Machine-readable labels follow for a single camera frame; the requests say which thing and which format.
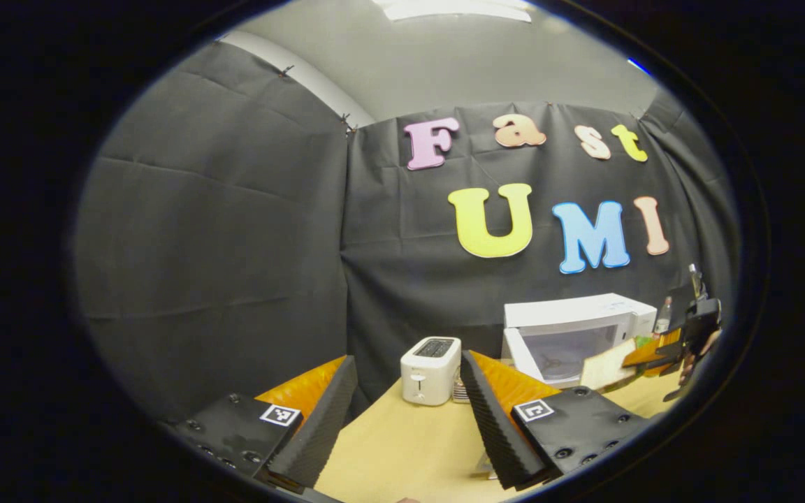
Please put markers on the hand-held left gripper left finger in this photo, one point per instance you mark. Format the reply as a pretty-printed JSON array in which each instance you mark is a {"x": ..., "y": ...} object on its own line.
[{"x": 315, "y": 426}]

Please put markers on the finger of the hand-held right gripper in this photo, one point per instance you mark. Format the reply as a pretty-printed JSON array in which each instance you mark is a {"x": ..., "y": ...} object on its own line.
[{"x": 647, "y": 353}]

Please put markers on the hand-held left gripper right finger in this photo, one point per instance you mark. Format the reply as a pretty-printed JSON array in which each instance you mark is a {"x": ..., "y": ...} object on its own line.
[{"x": 500, "y": 426}]

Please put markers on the sandwich with lettuce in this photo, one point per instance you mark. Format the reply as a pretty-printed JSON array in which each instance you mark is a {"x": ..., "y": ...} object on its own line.
[{"x": 605, "y": 367}]

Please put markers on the white microwave oven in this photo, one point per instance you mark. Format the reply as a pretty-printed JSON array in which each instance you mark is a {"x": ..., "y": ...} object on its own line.
[{"x": 570, "y": 314}]

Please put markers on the white toaster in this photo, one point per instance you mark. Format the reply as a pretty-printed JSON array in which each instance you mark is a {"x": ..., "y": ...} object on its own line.
[{"x": 430, "y": 370}]

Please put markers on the black backdrop cloth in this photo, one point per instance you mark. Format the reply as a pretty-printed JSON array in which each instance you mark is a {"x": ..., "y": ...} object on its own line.
[{"x": 235, "y": 244}]

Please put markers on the large ceiling light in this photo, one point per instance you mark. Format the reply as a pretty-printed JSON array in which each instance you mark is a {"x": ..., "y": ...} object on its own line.
[{"x": 455, "y": 8}]

